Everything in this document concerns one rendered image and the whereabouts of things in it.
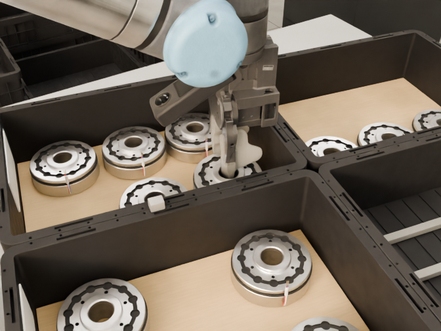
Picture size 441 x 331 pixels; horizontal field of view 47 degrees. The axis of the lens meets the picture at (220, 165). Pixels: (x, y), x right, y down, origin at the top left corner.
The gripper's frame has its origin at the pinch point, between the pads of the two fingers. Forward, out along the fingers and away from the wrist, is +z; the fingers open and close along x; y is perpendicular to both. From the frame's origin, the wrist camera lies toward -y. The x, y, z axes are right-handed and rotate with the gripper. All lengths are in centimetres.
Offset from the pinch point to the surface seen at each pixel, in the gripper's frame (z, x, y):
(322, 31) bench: 17, 71, 51
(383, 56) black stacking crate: -2.2, 21.3, 39.1
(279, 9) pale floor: 87, 243, 108
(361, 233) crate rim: -6.1, -23.0, 10.6
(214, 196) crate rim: -6.0, -12.4, -4.2
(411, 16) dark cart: 42, 123, 120
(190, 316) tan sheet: 4.0, -22.0, -9.8
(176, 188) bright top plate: 1.2, -2.1, -7.4
